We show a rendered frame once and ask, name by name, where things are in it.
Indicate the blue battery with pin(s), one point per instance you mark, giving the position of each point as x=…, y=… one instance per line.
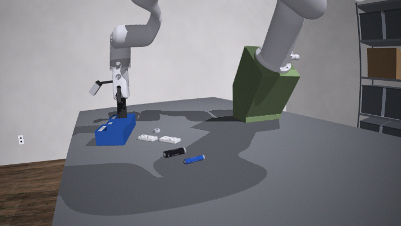
x=194, y=159

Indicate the white domino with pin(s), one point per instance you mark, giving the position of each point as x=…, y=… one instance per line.
x=147, y=138
x=170, y=139

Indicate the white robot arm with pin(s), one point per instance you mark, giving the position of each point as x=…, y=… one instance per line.
x=275, y=55

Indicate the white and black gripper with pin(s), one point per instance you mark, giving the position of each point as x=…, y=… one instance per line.
x=121, y=89

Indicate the blue rack of labelled bins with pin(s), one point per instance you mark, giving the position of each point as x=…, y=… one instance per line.
x=111, y=134

